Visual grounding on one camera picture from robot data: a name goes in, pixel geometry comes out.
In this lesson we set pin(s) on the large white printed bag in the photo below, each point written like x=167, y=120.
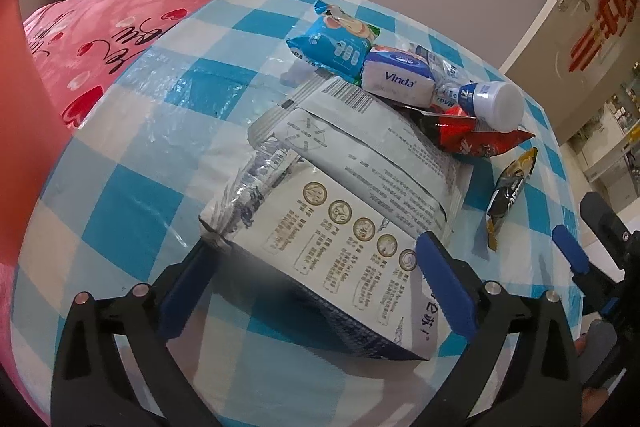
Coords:
x=350, y=257

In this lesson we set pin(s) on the blue white checkered tablecloth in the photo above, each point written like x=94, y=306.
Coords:
x=125, y=187

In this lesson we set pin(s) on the red hanging door ornament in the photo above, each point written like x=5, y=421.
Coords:
x=607, y=17

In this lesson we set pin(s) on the pink printed bedsheet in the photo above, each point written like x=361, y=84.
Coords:
x=100, y=37

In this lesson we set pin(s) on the dark blue crumpled wrapper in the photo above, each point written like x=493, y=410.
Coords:
x=425, y=54

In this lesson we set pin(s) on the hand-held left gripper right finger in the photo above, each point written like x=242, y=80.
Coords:
x=445, y=287

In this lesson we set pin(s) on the person's right hand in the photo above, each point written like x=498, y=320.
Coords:
x=595, y=409

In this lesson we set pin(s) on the white kitchen cabinet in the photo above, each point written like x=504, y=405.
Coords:
x=605, y=157

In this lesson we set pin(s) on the white bottle with blue label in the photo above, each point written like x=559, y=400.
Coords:
x=495, y=102

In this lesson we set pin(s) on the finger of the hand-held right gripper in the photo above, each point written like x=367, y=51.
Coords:
x=570, y=249
x=597, y=212

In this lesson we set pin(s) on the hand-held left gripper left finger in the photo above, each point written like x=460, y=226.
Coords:
x=175, y=302

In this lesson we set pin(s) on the red snack packet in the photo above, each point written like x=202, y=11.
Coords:
x=480, y=139

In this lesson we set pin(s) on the soft tissue pack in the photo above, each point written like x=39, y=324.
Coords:
x=395, y=79

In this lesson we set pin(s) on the white door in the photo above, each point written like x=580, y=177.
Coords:
x=550, y=37

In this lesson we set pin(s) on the blue snack packet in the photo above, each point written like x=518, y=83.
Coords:
x=325, y=44

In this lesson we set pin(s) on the gold black coffee stick packet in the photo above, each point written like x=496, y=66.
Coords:
x=510, y=192

